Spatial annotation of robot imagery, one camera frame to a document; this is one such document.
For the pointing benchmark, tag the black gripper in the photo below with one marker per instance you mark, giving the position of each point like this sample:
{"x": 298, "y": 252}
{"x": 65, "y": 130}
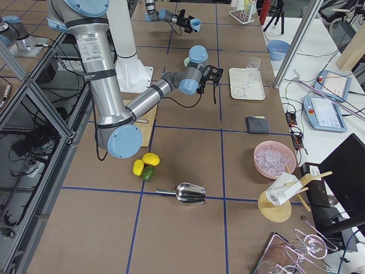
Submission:
{"x": 202, "y": 86}
{"x": 182, "y": 19}

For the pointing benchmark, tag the light blue plastic cup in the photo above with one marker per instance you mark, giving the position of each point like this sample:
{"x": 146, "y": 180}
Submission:
{"x": 196, "y": 24}

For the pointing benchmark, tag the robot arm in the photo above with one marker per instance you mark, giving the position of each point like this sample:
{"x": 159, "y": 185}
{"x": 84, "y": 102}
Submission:
{"x": 104, "y": 36}
{"x": 154, "y": 15}

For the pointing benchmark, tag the blue bowl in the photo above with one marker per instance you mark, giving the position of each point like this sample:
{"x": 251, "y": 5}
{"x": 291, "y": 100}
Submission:
{"x": 277, "y": 49}

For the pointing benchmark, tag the pink bowl with ice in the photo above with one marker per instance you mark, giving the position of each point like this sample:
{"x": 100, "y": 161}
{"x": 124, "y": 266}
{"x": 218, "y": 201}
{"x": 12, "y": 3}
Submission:
{"x": 272, "y": 158}

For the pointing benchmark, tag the metal ice scoop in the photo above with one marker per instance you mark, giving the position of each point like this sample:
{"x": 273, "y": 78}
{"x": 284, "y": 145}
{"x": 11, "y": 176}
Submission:
{"x": 186, "y": 193}

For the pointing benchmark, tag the cream bear tray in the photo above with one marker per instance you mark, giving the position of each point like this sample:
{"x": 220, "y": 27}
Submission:
{"x": 246, "y": 87}

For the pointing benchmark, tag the grey folded cloth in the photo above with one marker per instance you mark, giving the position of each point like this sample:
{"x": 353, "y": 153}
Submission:
{"x": 256, "y": 125}

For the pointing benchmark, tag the clear wine glass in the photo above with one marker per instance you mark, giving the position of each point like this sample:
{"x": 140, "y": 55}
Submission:
{"x": 252, "y": 69}

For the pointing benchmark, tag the pink cup on rack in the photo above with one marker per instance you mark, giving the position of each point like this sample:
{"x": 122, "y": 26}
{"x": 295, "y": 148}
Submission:
{"x": 233, "y": 3}

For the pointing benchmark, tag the yellow cup on rack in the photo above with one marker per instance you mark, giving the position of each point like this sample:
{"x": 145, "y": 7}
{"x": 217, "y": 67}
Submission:
{"x": 249, "y": 4}

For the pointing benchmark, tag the wooden cutting board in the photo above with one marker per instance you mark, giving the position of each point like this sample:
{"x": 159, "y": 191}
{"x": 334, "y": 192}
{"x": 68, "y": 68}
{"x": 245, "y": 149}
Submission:
{"x": 145, "y": 125}

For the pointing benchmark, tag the red cylinder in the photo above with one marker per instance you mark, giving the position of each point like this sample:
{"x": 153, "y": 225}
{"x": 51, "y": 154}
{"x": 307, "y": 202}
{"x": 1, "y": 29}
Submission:
{"x": 264, "y": 11}

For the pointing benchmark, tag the reacher grabber stick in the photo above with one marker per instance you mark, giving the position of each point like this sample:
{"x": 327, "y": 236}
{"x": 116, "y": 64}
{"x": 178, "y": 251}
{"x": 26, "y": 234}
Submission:
{"x": 347, "y": 106}

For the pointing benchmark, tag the yellow lemon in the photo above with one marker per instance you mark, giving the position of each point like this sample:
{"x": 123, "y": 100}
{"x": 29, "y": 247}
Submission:
{"x": 151, "y": 159}
{"x": 138, "y": 167}

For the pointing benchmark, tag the green lime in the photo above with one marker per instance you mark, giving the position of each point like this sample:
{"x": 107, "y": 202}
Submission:
{"x": 148, "y": 173}

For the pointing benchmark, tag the near blue teach pendant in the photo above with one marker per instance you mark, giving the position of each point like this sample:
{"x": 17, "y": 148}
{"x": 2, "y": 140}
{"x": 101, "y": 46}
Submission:
{"x": 323, "y": 115}

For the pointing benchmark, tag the blue teach pendant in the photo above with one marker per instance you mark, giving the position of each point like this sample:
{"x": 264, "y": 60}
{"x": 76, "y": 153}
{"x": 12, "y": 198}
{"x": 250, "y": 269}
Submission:
{"x": 334, "y": 85}
{"x": 323, "y": 115}

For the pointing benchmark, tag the far blue teach pendant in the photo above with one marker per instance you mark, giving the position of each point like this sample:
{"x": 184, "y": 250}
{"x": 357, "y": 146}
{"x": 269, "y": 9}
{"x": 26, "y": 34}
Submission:
{"x": 334, "y": 85}

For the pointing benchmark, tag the wooden paper towel stand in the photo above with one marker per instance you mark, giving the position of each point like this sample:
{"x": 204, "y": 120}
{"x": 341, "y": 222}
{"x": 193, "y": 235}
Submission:
{"x": 274, "y": 203}

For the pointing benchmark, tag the black laptop monitor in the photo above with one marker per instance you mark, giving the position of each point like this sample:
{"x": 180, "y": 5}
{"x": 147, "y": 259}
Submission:
{"x": 346, "y": 182}

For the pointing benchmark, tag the hanging wine glasses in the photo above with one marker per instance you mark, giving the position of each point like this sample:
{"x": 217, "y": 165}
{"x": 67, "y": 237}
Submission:
{"x": 293, "y": 256}

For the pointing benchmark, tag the white wire cup rack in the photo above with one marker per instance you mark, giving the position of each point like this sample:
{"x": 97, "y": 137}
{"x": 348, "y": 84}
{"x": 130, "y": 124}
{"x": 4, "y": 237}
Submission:
{"x": 244, "y": 16}

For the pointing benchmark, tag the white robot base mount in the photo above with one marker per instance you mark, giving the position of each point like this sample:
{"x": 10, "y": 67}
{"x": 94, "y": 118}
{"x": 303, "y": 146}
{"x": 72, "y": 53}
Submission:
{"x": 132, "y": 75}

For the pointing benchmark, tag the black camera tripod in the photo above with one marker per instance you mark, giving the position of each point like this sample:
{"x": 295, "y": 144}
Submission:
{"x": 277, "y": 13}

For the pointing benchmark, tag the aluminium frame post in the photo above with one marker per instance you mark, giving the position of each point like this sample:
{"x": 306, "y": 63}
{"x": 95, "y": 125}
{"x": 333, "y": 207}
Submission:
{"x": 298, "y": 38}

